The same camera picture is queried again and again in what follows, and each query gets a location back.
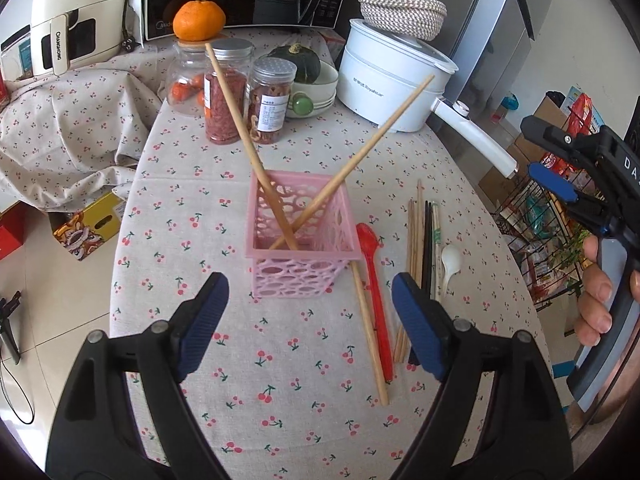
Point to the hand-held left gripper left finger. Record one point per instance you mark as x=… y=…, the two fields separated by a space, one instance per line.
x=205 y=320

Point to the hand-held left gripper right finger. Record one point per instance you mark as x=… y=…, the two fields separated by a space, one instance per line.
x=417 y=320

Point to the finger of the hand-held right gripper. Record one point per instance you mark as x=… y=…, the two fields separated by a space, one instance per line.
x=550 y=180
x=550 y=135

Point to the long thick wooden chopstick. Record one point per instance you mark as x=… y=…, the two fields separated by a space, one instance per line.
x=370 y=142
x=235 y=110
x=370 y=335

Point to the red plastic spoon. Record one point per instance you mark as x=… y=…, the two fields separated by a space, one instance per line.
x=372 y=285

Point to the white plastic spoon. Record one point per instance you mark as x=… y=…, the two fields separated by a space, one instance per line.
x=451 y=260

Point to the black chopstick with gold band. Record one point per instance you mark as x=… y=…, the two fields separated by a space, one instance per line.
x=425 y=240
x=429 y=240

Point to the pink perforated plastic basket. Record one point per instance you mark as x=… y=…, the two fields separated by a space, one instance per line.
x=300 y=272

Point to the person's right hand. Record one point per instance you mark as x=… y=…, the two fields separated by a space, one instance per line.
x=595 y=305

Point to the brown cardboard box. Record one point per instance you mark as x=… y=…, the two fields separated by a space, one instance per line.
x=520 y=155

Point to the red snack bag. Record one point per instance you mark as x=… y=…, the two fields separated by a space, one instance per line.
x=582 y=115

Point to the blue bottle cap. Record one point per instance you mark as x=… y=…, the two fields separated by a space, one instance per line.
x=510 y=101

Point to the cherry print tablecloth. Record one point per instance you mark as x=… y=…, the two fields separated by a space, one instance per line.
x=280 y=410

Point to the silver refrigerator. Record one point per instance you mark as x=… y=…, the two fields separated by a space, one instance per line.
x=485 y=20

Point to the yellow printed cardboard box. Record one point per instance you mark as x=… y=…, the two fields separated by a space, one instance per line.
x=87 y=225

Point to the blue plastic stool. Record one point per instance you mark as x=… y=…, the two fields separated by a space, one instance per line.
x=562 y=367

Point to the white electric cooking pot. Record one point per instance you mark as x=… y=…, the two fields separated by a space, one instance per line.
x=385 y=75

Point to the black tripod stand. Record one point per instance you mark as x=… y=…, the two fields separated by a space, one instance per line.
x=9 y=325

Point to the red cardboard box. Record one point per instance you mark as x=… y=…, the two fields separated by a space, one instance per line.
x=12 y=230

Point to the jar of red goji berries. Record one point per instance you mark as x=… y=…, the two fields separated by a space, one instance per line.
x=225 y=105

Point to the labelled jar of dried fruit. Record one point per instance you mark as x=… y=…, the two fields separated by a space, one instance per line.
x=270 y=110

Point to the white ceramic bowl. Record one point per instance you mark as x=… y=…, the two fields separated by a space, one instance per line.
x=327 y=85

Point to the small orange fruit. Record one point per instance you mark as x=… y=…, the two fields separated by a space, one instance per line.
x=180 y=92
x=199 y=85

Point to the green round knob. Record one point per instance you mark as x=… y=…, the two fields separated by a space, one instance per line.
x=302 y=105

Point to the glass jar with cork lid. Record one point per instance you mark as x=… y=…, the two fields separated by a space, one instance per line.
x=187 y=65

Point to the black power plug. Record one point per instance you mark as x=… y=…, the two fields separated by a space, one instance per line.
x=129 y=44

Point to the orange tangerine with stem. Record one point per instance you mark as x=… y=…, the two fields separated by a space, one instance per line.
x=199 y=17

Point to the red tin box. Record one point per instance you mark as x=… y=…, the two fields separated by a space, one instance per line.
x=3 y=92

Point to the container with teal label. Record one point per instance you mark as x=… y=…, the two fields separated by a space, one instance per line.
x=25 y=60

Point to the white air fryer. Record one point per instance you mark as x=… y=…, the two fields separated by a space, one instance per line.
x=85 y=0

